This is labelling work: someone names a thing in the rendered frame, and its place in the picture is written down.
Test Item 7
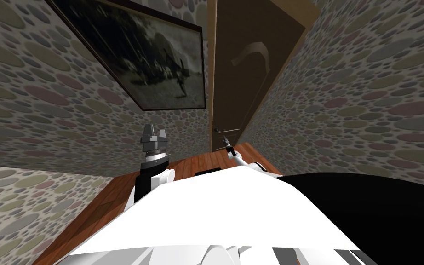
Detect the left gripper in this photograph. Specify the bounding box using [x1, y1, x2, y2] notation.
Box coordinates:
[140, 124, 169, 155]

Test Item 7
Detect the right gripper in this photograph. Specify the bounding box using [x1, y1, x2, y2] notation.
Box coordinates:
[222, 135, 235, 155]

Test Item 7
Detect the dark brown door leaf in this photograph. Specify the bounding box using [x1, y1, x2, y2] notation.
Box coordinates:
[213, 0, 308, 152]

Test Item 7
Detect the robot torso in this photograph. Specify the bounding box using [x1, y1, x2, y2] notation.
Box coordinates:
[57, 167, 379, 265]

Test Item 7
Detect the dark framed wall picture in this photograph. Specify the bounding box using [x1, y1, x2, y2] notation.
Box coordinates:
[44, 0, 207, 112]

